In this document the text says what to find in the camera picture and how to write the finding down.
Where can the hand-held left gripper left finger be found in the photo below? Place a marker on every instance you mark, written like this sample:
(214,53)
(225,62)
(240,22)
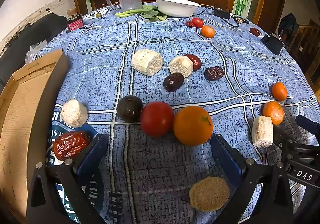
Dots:
(92,159)

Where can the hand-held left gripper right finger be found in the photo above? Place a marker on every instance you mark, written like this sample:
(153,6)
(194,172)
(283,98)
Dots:
(225,156)

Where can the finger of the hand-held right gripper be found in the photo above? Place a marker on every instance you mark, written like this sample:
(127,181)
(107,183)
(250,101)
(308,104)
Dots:
(308,125)
(300,150)

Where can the wrinkled bright red jujube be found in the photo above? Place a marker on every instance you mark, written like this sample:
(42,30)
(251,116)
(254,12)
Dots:
(71,145)

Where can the large orange mandarin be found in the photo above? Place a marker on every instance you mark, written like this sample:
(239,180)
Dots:
(193,125)

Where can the brown cardboard box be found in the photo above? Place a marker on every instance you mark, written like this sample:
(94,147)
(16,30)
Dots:
(20,126)

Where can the round brown corn slice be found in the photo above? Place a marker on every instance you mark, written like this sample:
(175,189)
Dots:
(209,193)

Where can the dark purple passion fruit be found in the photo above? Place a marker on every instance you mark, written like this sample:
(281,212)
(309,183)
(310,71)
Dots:
(129,109)

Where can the large red tomato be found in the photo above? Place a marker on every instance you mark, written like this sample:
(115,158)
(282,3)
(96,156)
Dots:
(157,119)

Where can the wrinkled dark jujube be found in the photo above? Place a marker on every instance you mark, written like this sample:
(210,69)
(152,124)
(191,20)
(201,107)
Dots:
(214,73)

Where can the black small box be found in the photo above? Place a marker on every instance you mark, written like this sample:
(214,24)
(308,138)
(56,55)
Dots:
(273,44)

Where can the dark purple jujube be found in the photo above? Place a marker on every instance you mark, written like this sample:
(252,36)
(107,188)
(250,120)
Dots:
(173,82)

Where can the shiny dark red jujube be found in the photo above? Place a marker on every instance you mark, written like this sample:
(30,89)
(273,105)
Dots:
(196,61)

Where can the black backpack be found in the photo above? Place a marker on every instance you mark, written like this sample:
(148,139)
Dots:
(287,24)

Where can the clear plastic bag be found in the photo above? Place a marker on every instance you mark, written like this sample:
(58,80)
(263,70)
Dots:
(36,49)

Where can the wooden door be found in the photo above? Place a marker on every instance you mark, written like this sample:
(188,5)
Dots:
(270,6)

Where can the power plug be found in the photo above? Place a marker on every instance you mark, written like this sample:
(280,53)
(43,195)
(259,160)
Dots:
(239,19)

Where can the pink small box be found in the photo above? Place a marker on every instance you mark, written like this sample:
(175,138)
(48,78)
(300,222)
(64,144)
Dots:
(75,24)

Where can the small red tomato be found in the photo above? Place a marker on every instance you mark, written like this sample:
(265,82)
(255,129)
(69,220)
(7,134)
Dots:
(197,22)

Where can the dark sofa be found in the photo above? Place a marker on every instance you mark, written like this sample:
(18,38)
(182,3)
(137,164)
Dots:
(45,29)

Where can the blue plaid tablecloth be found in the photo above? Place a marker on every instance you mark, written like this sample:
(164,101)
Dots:
(150,31)

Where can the black power adapter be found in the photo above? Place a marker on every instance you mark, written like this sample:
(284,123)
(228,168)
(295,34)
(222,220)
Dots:
(222,12)

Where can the small green olive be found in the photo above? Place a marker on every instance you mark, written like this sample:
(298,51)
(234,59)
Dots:
(98,15)

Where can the white bowl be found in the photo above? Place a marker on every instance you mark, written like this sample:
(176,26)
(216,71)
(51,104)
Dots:
(175,8)

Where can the green leafy vegetable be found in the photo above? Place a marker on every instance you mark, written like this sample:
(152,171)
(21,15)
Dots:
(150,13)

